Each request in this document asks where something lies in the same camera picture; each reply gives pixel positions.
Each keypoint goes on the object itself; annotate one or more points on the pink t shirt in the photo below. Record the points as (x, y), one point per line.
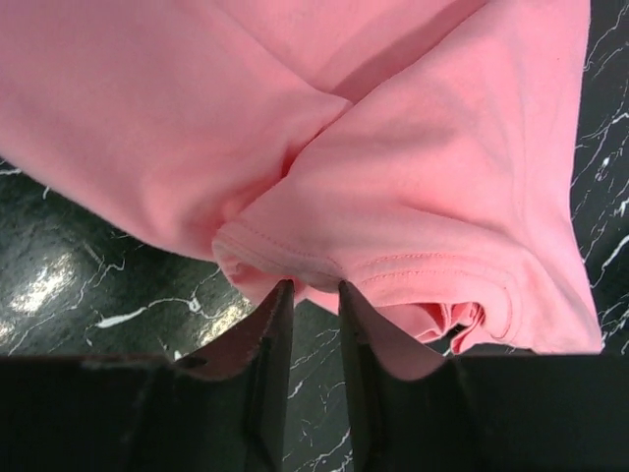
(421, 150)

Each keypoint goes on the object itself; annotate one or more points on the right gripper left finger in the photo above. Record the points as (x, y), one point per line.
(223, 407)

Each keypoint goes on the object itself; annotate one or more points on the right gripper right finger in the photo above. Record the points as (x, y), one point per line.
(406, 406)

